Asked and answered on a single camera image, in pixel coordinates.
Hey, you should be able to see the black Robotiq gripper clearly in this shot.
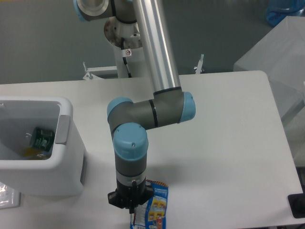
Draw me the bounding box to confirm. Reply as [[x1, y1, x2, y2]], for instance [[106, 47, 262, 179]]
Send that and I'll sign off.
[[108, 180, 154, 214]]

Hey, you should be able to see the small silver torn wrapper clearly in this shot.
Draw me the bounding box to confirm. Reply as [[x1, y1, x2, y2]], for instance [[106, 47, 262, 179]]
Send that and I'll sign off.
[[130, 212, 137, 227]]

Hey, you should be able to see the blue snack bag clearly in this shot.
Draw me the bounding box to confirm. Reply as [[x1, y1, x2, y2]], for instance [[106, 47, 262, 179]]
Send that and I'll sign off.
[[130, 179, 169, 229]]

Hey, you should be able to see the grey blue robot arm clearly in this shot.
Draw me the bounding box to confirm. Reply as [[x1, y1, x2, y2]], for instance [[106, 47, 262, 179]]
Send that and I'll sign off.
[[73, 0, 196, 213]]

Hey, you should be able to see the white trash can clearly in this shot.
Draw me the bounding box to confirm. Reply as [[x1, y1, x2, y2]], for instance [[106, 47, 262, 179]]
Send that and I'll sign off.
[[0, 96, 86, 196]]

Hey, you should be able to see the dark green package in bin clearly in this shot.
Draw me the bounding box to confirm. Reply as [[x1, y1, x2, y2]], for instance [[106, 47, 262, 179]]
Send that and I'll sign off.
[[30, 127, 55, 151]]

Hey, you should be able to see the yellow wrapper in bin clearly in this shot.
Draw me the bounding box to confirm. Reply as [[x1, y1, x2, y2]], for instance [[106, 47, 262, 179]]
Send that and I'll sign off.
[[21, 147, 51, 160]]

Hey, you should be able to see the clear plastic bag at left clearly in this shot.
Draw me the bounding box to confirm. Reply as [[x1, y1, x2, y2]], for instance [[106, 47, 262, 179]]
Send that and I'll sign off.
[[0, 182, 20, 209]]

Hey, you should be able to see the left table clamp bolt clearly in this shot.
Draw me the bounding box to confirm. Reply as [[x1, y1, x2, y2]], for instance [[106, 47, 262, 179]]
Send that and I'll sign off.
[[83, 62, 93, 80]]

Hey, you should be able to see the table clamp bolt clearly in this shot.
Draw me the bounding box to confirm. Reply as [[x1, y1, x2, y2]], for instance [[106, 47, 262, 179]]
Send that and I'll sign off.
[[83, 62, 93, 80], [194, 53, 204, 74]]

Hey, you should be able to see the right table clamp bolt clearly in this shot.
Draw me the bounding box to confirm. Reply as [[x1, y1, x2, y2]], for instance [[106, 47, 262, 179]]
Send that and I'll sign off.
[[194, 53, 204, 74]]

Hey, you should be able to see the black device at edge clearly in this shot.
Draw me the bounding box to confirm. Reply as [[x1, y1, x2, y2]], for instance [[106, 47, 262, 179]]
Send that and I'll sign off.
[[288, 193, 305, 219]]

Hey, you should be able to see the blue water jug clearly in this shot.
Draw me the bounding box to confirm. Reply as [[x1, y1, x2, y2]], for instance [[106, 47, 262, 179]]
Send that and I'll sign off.
[[265, 0, 305, 27]]

